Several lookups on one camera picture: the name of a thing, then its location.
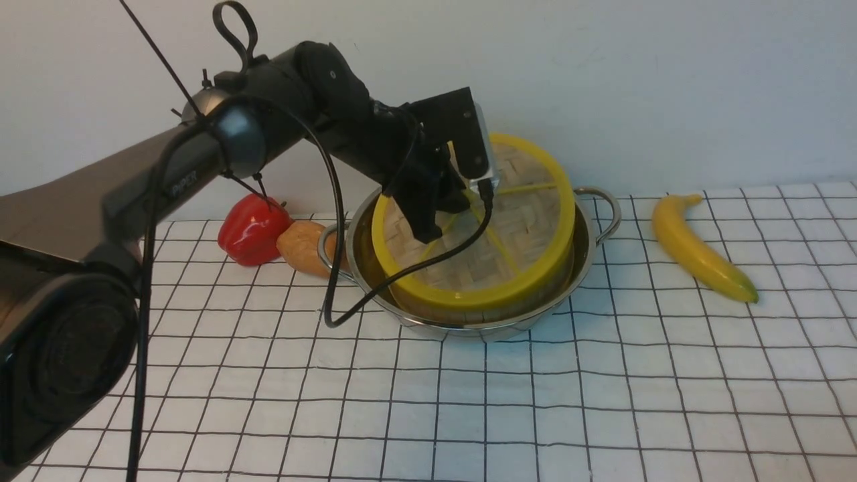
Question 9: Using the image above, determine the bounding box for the red bell pepper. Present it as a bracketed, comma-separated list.
[217, 194, 293, 266]

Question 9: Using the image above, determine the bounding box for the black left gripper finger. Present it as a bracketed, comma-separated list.
[385, 176, 469, 244]

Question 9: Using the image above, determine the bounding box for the yellow banana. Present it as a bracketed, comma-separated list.
[651, 194, 759, 304]

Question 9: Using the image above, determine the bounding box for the bamboo steamer basket yellow rim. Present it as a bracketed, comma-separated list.
[372, 201, 578, 326]

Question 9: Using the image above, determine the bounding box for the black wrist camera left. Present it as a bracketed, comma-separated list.
[405, 86, 501, 192]

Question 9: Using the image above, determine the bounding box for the brown potato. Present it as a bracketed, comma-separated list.
[276, 220, 330, 278]

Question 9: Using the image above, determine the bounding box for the black camera cable left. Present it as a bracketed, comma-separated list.
[117, 0, 496, 482]

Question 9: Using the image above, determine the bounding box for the stainless steel two-handled pot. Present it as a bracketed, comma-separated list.
[317, 185, 622, 342]

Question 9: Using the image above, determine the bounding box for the white checkered tablecloth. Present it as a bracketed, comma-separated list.
[13, 182, 857, 482]

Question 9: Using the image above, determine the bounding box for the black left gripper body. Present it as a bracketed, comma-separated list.
[328, 104, 469, 212]

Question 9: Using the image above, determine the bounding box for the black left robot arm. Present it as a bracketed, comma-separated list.
[1, 40, 489, 481]

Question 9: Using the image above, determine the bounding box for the woven bamboo steamer lid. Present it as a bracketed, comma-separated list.
[372, 133, 576, 312]

